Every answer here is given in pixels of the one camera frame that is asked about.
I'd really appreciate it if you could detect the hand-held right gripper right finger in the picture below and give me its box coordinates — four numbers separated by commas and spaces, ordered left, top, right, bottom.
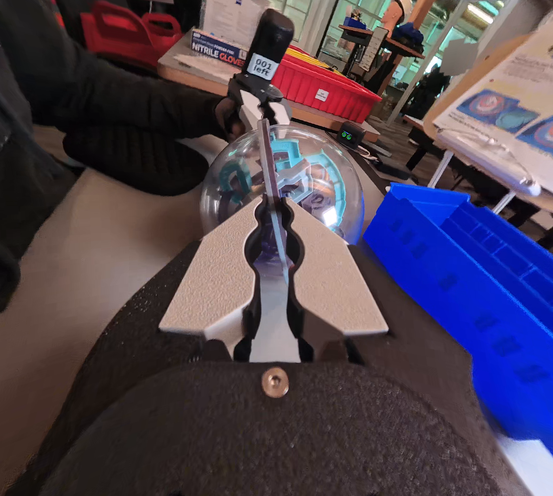
281, 200, 389, 350

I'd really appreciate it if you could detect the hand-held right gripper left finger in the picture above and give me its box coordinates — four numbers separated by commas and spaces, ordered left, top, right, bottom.
160, 198, 264, 357

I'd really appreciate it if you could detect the clear maze ball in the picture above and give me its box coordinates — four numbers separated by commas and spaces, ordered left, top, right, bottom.
199, 123, 365, 246

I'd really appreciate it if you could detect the person's left forearm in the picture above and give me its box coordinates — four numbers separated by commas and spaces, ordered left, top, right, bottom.
0, 0, 227, 138

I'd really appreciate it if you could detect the person's left hand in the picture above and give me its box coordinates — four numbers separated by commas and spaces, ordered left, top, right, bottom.
214, 97, 251, 141

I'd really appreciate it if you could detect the yellow plastic bin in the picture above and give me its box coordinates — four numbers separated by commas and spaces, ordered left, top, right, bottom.
287, 45, 325, 65

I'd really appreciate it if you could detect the glove box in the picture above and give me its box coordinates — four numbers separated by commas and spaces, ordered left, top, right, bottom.
190, 28, 251, 67

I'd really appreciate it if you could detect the red plastic bin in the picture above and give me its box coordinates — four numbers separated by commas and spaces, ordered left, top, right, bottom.
270, 45, 382, 123

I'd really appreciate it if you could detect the small black device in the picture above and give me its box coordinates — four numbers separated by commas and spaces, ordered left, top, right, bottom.
337, 121, 365, 151

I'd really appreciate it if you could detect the red carry bag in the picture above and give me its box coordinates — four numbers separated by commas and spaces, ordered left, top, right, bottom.
81, 0, 184, 69

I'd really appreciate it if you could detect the blue plastic tray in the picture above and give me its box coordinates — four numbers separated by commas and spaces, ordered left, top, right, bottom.
363, 183, 553, 453

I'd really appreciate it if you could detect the black mesh chair seat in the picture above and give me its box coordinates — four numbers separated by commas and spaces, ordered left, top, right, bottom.
63, 127, 212, 197

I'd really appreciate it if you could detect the person's black clothing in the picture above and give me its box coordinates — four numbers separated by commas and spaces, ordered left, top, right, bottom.
0, 43, 78, 311

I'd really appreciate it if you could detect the instruction sheet board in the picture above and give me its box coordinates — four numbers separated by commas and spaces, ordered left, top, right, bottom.
424, 17, 553, 212

